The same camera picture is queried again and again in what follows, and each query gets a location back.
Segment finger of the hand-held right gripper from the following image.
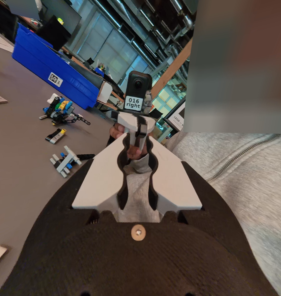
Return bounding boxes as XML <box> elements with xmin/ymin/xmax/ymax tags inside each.
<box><xmin>146</xmin><ymin>118</ymin><xmax>156</xmax><ymax>137</ymax></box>
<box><xmin>117</xmin><ymin>113</ymin><xmax>139</xmax><ymax>134</ymax></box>

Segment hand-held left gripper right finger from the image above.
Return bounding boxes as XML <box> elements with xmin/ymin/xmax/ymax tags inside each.
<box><xmin>146</xmin><ymin>136</ymin><xmax>203</xmax><ymax>223</ymax></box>

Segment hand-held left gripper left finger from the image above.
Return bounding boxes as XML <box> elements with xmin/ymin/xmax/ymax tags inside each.
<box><xmin>72</xmin><ymin>134</ymin><xmax>130</xmax><ymax>223</ymax></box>

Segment black lego beam yellow pin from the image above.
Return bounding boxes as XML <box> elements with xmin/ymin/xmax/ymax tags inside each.
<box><xmin>45</xmin><ymin>128</ymin><xmax>67</xmax><ymax>144</ymax></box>

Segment multicoloured lego assembly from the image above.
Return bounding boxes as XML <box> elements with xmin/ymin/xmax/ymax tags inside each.
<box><xmin>39</xmin><ymin>93</ymin><xmax>91</xmax><ymax>126</ymax></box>

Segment person's right forearm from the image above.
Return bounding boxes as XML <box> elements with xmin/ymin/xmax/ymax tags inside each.
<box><xmin>128</xmin><ymin>154</ymin><xmax>153</xmax><ymax>174</ymax></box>

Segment grey lego assembly blue pins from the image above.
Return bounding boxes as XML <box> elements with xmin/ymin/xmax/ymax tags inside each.
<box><xmin>50</xmin><ymin>145</ymin><xmax>95</xmax><ymax>178</ymax></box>

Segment person's right hand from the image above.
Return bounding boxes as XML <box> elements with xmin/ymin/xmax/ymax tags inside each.
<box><xmin>109</xmin><ymin>122</ymin><xmax>144</xmax><ymax>160</ymax></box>

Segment white sign board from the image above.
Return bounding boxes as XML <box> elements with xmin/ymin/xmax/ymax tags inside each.
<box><xmin>167</xmin><ymin>102</ymin><xmax>186</xmax><ymax>133</ymax></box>

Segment wooden beam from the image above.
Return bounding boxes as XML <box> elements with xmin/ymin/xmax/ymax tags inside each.
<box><xmin>152</xmin><ymin>38</ymin><xmax>193</xmax><ymax>99</ymax></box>

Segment blue bin with black box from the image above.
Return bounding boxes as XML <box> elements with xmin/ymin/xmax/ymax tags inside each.
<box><xmin>12</xmin><ymin>23</ymin><xmax>102</xmax><ymax>111</ymax></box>

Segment person's grey sweatshirt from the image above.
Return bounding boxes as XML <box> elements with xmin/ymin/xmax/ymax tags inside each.
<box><xmin>117</xmin><ymin>132</ymin><xmax>281</xmax><ymax>296</ymax></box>

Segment metal ceiling pipe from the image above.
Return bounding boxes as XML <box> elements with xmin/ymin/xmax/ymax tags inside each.
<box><xmin>173</xmin><ymin>0</ymin><xmax>194</xmax><ymax>34</ymax></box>

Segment black monitor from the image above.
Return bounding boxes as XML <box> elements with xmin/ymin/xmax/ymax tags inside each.
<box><xmin>36</xmin><ymin>9</ymin><xmax>82</xmax><ymax>52</ymax></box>

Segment metal ventilation duct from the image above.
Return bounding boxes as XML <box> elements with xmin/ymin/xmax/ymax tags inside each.
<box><xmin>94</xmin><ymin>0</ymin><xmax>163</xmax><ymax>70</ymax></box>

